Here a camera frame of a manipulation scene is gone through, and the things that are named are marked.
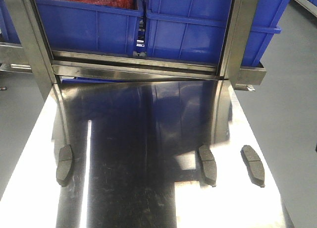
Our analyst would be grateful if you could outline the grey brake pad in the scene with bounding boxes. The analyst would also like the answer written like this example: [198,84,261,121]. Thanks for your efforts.
[198,145,217,187]
[55,144,74,187]
[240,145,265,187]

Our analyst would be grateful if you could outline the centre right grey brake pad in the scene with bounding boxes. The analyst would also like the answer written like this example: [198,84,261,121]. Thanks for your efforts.
[198,145,217,187]

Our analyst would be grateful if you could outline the far left blue bin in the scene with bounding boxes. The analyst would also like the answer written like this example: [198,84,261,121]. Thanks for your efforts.
[0,0,20,44]

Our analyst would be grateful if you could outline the right blue plastic bin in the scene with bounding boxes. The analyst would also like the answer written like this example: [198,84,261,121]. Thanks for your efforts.
[144,0,290,66]

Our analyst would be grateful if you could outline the blue plastic bin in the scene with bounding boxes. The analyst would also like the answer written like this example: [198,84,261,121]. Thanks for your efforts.
[144,0,290,66]
[35,0,144,55]

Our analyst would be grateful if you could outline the far right grey brake pad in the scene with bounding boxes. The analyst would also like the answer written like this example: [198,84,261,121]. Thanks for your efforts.
[240,145,265,187]

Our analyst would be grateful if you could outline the left blue plastic bin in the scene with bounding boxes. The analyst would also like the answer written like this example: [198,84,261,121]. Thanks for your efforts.
[35,0,144,55]

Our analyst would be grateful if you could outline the stainless steel rack frame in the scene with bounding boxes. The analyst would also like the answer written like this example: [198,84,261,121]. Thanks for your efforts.
[4,0,263,98]

